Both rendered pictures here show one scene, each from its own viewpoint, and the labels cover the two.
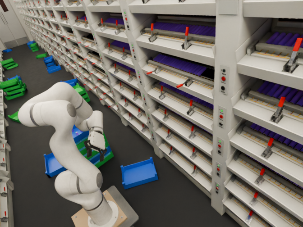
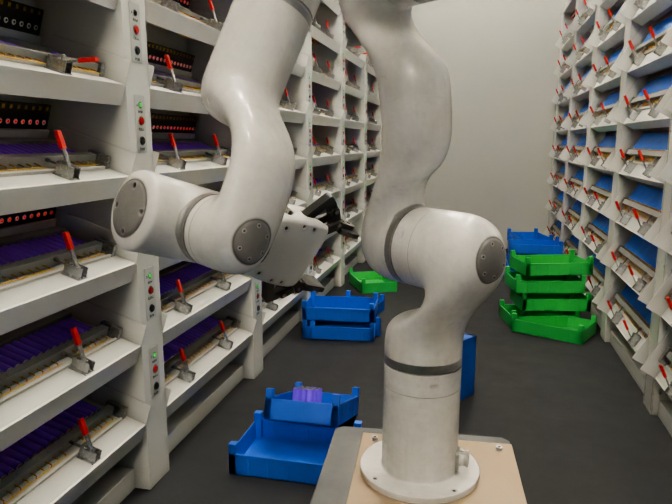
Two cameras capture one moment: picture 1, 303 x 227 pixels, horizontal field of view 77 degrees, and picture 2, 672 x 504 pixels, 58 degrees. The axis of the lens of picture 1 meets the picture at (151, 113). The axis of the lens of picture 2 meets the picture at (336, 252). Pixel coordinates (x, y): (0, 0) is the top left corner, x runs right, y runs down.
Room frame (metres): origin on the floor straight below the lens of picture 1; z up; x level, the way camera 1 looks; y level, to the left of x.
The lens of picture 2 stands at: (1.39, 0.92, 0.82)
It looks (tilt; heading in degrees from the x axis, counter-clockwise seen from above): 10 degrees down; 222
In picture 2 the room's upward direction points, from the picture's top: straight up
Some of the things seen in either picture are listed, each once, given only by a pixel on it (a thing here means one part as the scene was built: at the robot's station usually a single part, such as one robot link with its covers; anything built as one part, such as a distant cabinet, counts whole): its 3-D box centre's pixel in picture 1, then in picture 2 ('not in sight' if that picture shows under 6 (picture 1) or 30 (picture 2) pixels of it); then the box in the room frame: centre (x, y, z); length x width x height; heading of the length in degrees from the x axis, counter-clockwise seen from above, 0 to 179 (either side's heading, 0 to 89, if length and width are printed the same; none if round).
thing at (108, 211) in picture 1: (98, 208); (420, 416); (0.62, 0.42, 0.39); 0.19 x 0.19 x 0.18
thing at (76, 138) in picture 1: (80, 128); not in sight; (1.38, 0.65, 0.44); 0.30 x 0.20 x 0.08; 125
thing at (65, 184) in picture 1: (78, 188); (441, 290); (0.63, 0.45, 0.60); 0.19 x 0.12 x 0.24; 80
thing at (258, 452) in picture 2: not in sight; (298, 446); (0.37, -0.12, 0.04); 0.30 x 0.20 x 0.08; 119
